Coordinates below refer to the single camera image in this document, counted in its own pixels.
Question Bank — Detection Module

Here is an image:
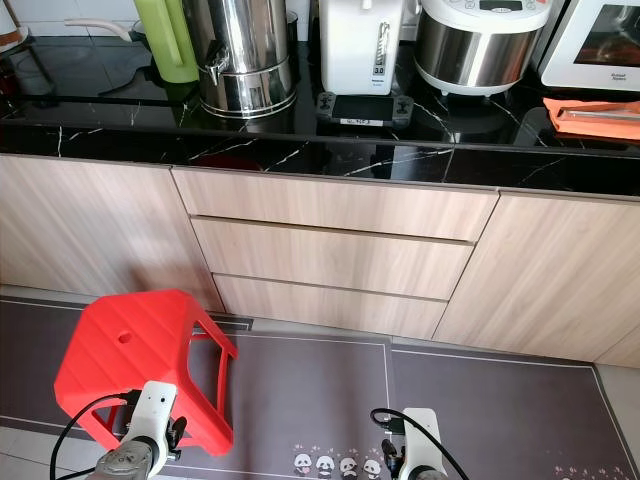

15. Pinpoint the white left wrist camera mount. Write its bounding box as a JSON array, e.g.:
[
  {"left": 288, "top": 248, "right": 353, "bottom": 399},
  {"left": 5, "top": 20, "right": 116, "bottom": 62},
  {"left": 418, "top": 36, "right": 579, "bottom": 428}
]
[{"left": 128, "top": 380, "right": 183, "bottom": 448}]

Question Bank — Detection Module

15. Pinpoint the steel and white rice cooker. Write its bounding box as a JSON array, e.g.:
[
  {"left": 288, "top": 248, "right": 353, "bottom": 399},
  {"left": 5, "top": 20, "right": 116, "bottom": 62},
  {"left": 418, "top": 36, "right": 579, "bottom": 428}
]
[{"left": 412, "top": 0, "right": 562, "bottom": 97}]

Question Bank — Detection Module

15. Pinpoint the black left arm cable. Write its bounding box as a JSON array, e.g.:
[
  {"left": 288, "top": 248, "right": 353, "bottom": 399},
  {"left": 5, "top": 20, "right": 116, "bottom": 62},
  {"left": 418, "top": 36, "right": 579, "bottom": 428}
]
[{"left": 50, "top": 391, "right": 137, "bottom": 480}]

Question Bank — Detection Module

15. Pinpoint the light wood cabinet door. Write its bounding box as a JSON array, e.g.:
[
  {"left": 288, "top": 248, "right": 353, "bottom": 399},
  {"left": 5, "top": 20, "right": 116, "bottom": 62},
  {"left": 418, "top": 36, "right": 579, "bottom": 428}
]
[
  {"left": 0, "top": 153, "right": 224, "bottom": 309},
  {"left": 431, "top": 190, "right": 640, "bottom": 367}
]

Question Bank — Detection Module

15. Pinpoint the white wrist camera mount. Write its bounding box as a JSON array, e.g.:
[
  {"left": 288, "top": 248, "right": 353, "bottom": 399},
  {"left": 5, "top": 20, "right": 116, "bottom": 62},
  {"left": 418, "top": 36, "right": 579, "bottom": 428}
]
[
  {"left": 400, "top": 408, "right": 448, "bottom": 480},
  {"left": 128, "top": 380, "right": 183, "bottom": 448}
]

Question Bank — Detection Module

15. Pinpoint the light wood drawer front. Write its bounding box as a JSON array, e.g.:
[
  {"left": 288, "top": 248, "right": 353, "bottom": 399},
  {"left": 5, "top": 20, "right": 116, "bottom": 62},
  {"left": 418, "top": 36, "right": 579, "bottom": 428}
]
[
  {"left": 190, "top": 217, "right": 475, "bottom": 302},
  {"left": 171, "top": 166, "right": 500, "bottom": 243},
  {"left": 211, "top": 273, "right": 449, "bottom": 341}
]

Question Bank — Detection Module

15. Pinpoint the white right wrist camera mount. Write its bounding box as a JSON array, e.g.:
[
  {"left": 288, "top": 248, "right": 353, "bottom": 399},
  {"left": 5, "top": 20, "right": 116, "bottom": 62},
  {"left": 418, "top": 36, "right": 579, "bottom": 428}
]
[{"left": 400, "top": 408, "right": 448, "bottom": 480}]

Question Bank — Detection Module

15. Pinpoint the orange cloth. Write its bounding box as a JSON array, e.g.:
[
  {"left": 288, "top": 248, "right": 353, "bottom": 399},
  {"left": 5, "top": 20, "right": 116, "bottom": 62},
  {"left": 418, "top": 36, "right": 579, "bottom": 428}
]
[{"left": 542, "top": 96, "right": 640, "bottom": 142}]

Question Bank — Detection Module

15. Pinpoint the black kitchen scale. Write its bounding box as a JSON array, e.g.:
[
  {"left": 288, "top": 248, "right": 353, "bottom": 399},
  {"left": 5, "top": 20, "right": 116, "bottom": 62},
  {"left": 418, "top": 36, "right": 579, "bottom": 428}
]
[{"left": 315, "top": 91, "right": 417, "bottom": 130}]

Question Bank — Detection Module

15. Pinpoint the green plastic pitcher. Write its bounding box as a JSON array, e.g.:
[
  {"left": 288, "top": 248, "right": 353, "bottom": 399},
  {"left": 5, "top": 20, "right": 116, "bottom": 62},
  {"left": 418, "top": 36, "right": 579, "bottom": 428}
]
[{"left": 132, "top": 0, "right": 200, "bottom": 85}]

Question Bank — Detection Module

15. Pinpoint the red plastic stool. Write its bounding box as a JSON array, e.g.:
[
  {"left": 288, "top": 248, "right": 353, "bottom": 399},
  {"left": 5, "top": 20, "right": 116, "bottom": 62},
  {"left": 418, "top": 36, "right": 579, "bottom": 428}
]
[{"left": 53, "top": 289, "right": 239, "bottom": 459}]

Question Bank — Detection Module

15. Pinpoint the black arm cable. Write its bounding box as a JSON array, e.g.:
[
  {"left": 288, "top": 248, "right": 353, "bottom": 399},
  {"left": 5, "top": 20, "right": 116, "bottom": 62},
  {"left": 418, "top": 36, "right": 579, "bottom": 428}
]
[
  {"left": 50, "top": 391, "right": 137, "bottom": 480},
  {"left": 370, "top": 407, "right": 473, "bottom": 480}
]

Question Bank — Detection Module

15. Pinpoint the black glass cooktop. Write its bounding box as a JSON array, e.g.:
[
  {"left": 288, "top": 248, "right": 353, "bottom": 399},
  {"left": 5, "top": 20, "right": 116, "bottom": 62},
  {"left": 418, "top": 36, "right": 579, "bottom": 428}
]
[{"left": 0, "top": 38, "right": 207, "bottom": 105}]

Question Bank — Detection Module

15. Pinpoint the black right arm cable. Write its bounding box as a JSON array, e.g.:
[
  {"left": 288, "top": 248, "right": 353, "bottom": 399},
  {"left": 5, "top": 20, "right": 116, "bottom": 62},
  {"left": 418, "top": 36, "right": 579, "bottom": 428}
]
[{"left": 370, "top": 407, "right": 473, "bottom": 480}]

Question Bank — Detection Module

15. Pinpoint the stainless steel water urn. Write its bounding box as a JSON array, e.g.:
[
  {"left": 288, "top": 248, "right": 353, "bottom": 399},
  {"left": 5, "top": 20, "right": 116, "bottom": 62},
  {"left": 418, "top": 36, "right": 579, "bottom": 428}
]
[{"left": 185, "top": 0, "right": 298, "bottom": 120}]

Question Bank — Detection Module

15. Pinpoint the white countertop oven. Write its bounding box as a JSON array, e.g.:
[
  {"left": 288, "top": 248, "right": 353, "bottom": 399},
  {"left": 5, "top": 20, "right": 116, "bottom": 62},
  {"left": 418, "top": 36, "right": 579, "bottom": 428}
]
[{"left": 537, "top": 0, "right": 640, "bottom": 94}]

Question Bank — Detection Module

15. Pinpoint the white pan handle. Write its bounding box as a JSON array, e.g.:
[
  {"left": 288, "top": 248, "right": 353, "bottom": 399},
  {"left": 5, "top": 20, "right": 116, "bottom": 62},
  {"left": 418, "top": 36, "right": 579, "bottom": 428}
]
[{"left": 84, "top": 17, "right": 137, "bottom": 43}]

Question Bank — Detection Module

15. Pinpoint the white electric thermo pot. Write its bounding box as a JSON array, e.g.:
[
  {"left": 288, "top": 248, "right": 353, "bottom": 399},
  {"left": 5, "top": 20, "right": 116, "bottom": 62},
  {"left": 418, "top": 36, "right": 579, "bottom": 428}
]
[{"left": 317, "top": 0, "right": 417, "bottom": 97}]

